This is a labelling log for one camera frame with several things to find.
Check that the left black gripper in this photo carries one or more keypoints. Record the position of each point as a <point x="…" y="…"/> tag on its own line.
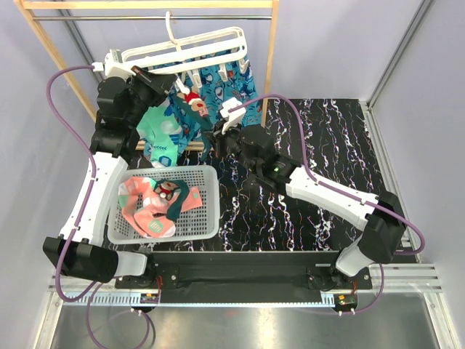
<point x="158" y="84"/>

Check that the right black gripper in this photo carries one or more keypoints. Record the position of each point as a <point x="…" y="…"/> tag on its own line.
<point x="218" y="139"/>

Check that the white plastic clip hanger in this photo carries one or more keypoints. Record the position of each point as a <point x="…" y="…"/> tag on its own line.
<point x="192" y="53"/>

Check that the mint sock with blue logo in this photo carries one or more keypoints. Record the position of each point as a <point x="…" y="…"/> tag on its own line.
<point x="165" y="155"/>

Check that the plain dark green sock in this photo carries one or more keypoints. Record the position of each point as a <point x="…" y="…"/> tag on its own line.
<point x="175" y="192"/>

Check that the pink sock front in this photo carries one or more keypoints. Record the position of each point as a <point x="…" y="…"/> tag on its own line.
<point x="137" y="192"/>

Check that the pink sock end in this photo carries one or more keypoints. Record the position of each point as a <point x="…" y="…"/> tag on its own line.
<point x="153" y="222"/>

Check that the green reindeer sock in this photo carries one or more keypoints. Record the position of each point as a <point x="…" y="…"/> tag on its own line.
<point x="193" y="105"/>

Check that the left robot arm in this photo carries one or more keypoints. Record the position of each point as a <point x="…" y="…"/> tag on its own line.
<point x="78" y="249"/>

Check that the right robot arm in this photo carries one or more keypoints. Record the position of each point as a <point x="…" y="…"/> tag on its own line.
<point x="379" y="217"/>

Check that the blue shark print shorts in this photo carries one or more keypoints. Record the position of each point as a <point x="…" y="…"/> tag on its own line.
<point x="214" y="92"/>

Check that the metal rack rod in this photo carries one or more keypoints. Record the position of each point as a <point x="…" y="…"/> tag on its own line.
<point x="109" y="16"/>

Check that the white plastic basket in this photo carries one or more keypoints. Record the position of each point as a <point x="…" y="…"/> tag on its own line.
<point x="200" y="223"/>

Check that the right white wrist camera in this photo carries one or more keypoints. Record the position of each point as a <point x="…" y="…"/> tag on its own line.
<point x="232" y="113"/>

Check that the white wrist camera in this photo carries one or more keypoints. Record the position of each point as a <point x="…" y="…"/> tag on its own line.
<point x="113" y="66"/>
<point x="232" y="113"/>

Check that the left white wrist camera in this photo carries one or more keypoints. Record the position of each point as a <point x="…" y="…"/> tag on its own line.
<point x="113" y="66"/>

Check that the wooden clothes rack frame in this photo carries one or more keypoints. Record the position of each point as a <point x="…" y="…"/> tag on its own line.
<point x="64" y="15"/>

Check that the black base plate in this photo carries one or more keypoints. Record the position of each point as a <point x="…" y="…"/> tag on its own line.
<point x="248" y="278"/>

